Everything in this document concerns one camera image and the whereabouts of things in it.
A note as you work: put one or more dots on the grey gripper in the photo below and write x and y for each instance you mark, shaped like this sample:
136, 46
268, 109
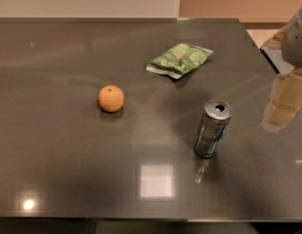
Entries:
295, 44

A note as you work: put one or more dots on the silver redbull can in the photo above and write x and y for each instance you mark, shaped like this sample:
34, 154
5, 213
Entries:
216, 117

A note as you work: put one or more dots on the green chip bag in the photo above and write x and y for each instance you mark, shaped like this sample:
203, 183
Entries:
179, 60

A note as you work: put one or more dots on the orange fruit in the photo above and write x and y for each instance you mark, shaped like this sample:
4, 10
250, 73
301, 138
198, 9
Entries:
111, 98

